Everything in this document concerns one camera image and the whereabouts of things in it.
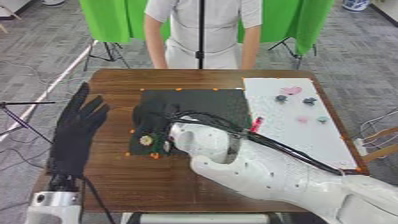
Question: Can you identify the pale grey bar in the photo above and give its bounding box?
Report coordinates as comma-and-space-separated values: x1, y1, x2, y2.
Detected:
125, 212, 281, 224

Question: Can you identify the black cable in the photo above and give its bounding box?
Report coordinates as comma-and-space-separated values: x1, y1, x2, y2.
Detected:
80, 177, 116, 224

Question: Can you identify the green sprig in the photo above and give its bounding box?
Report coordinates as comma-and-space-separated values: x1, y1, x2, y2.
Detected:
150, 133, 175, 155

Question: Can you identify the blue and white vase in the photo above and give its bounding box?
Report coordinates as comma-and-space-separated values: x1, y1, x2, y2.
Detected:
342, 0, 374, 13

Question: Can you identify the black stand pole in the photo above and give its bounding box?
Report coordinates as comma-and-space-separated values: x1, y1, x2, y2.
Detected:
196, 0, 208, 70

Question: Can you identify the black tripod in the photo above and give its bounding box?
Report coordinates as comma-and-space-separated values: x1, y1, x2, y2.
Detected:
0, 100, 57, 145

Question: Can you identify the white sheet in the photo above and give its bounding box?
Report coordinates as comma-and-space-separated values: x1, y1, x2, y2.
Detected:
242, 77, 361, 171

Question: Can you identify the dark mat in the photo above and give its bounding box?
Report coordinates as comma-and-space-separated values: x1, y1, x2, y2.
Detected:
128, 87, 254, 156

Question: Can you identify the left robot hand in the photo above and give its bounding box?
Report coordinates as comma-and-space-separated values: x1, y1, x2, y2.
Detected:
47, 82, 112, 179

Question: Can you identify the person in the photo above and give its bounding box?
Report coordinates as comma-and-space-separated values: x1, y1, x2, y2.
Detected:
143, 0, 265, 70

